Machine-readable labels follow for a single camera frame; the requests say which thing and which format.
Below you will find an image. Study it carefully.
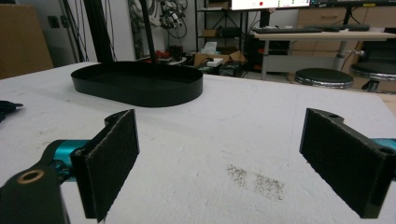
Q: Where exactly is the light wooden desk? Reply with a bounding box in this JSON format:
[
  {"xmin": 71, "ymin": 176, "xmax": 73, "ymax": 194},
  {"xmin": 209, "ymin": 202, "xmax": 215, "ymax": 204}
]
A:
[{"xmin": 253, "ymin": 30, "xmax": 396, "ymax": 80}]

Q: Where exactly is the black shelf rack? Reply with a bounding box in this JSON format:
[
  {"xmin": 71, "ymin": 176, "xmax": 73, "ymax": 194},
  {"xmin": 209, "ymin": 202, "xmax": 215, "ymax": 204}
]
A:
[{"xmin": 194, "ymin": 0, "xmax": 250, "ymax": 52}]

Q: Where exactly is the cardboard panel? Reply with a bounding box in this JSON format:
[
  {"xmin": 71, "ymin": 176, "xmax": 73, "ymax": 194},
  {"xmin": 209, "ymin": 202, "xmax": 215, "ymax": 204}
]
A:
[{"xmin": 0, "ymin": 3, "xmax": 54, "ymax": 80}]

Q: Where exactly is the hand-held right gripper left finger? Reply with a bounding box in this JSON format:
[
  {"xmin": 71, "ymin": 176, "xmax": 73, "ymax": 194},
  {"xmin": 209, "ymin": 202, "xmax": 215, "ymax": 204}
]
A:
[{"xmin": 69, "ymin": 108, "xmax": 140, "ymax": 223}]

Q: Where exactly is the black round stool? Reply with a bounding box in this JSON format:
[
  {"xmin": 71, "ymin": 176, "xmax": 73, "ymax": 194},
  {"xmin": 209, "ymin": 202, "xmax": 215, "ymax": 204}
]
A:
[
  {"xmin": 294, "ymin": 67, "xmax": 355, "ymax": 90},
  {"xmin": 350, "ymin": 61, "xmax": 396, "ymax": 93}
]

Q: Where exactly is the dark cloth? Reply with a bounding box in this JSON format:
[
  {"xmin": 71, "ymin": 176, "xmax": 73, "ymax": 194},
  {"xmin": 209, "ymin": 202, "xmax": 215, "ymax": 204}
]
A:
[{"xmin": 0, "ymin": 100, "xmax": 24, "ymax": 123}]

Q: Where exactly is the black keyboard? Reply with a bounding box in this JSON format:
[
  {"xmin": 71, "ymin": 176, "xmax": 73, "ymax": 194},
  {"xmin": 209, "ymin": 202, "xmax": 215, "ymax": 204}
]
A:
[{"xmin": 251, "ymin": 26, "xmax": 324, "ymax": 35}]

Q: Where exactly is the black oval tray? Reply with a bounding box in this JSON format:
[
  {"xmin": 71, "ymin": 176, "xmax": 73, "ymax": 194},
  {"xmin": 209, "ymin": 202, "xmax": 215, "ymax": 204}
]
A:
[{"xmin": 70, "ymin": 61, "xmax": 204, "ymax": 108}]

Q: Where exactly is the thin black pole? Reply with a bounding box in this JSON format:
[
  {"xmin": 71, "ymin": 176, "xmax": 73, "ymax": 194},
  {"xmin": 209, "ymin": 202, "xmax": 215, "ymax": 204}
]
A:
[{"xmin": 138, "ymin": 0, "xmax": 158, "ymax": 65}]

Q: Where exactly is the black metal stand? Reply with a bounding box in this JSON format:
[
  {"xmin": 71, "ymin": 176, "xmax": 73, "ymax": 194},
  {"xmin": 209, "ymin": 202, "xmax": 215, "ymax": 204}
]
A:
[{"xmin": 83, "ymin": 0, "xmax": 114, "ymax": 63}]

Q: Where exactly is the monitor screen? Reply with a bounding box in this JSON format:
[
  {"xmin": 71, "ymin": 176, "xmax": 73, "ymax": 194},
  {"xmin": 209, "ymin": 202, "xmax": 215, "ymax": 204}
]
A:
[{"xmin": 231, "ymin": 0, "xmax": 312, "ymax": 11}]

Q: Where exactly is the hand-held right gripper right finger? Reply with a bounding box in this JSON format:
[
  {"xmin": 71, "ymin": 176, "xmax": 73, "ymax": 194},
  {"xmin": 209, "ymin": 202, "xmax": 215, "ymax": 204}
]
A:
[{"xmin": 299, "ymin": 107, "xmax": 396, "ymax": 219}]

